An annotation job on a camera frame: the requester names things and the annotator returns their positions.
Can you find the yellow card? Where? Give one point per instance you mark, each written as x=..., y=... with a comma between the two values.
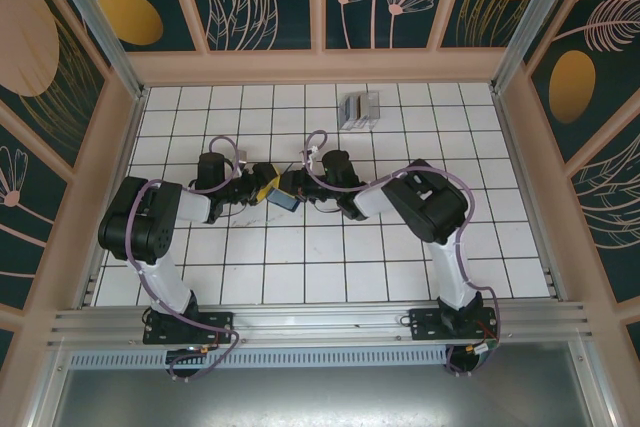
x=272, y=183

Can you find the blue card holder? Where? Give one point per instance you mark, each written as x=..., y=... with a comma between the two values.
x=284, y=199

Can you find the blue card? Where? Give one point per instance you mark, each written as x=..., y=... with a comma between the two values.
x=348, y=108

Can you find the tan card with black stripe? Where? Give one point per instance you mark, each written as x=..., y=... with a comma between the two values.
x=360, y=107

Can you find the small grey box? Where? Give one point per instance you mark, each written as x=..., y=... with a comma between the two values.
x=370, y=109

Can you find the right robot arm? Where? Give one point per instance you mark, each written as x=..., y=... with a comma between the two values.
x=430, y=207

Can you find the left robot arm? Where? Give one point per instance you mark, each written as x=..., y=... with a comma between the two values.
x=160, y=282

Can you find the grey metal sheet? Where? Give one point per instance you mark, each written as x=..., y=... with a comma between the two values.
x=320, y=402

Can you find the long aluminium base rail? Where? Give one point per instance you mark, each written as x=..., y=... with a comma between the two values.
x=320, y=319

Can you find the aluminium frame post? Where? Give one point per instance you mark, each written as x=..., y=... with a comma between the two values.
x=100, y=22
x=535, y=22

